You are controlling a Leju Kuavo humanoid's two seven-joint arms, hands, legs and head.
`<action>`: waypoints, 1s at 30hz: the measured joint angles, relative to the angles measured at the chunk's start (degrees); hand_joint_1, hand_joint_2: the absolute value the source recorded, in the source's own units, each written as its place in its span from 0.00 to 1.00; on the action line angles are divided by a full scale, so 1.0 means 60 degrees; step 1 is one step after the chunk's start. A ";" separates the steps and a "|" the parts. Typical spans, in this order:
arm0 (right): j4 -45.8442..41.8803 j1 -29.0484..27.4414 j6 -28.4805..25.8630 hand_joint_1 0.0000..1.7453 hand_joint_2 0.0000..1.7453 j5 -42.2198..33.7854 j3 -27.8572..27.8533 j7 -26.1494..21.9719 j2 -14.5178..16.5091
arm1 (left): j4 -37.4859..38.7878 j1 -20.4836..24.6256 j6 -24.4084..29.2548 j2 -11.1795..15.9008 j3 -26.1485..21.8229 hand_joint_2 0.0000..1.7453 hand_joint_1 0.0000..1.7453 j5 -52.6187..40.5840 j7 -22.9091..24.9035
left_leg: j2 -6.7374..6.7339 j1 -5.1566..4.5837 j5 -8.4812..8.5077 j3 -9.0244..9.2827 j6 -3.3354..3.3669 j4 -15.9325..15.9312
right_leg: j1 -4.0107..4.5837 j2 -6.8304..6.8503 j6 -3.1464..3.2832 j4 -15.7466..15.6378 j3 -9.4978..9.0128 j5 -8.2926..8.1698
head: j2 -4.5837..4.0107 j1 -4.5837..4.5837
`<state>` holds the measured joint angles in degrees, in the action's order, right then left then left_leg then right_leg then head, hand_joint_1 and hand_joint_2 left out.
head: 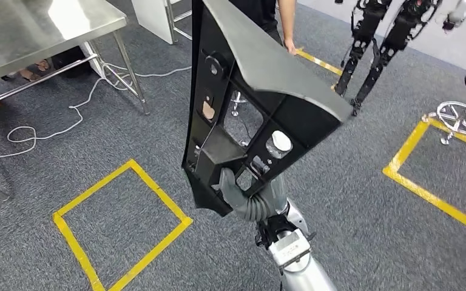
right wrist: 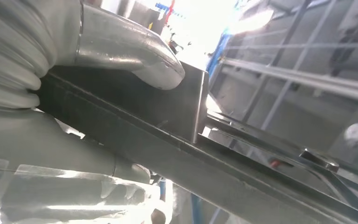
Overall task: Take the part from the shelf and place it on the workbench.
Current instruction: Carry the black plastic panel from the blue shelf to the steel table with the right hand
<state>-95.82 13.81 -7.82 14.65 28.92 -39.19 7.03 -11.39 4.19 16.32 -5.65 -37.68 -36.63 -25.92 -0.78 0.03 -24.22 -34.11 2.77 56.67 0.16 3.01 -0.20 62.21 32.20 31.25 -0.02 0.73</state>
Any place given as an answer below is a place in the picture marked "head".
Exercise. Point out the black plastic plate part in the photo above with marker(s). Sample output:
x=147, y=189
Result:
x=265, y=64

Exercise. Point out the white cabinet panel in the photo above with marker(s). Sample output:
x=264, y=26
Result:
x=148, y=20

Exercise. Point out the person's hand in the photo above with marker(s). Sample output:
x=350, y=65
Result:
x=291, y=46

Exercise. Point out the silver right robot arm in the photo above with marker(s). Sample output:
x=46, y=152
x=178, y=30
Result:
x=305, y=277

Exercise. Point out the white round cap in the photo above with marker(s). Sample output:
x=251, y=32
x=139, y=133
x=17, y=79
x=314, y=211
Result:
x=281, y=141

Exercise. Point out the black idle humanoid robot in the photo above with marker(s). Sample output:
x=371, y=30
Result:
x=402, y=24

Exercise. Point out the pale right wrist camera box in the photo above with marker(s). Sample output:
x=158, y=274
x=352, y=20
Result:
x=289, y=249

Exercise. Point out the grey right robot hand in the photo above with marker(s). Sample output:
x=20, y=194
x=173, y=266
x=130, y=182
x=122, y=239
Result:
x=279, y=192

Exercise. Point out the person's forearm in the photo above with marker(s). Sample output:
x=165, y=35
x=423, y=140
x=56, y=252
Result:
x=287, y=20

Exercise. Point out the yellow floor tape square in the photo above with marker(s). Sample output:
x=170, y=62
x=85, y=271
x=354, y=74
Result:
x=317, y=61
x=152, y=183
x=418, y=190

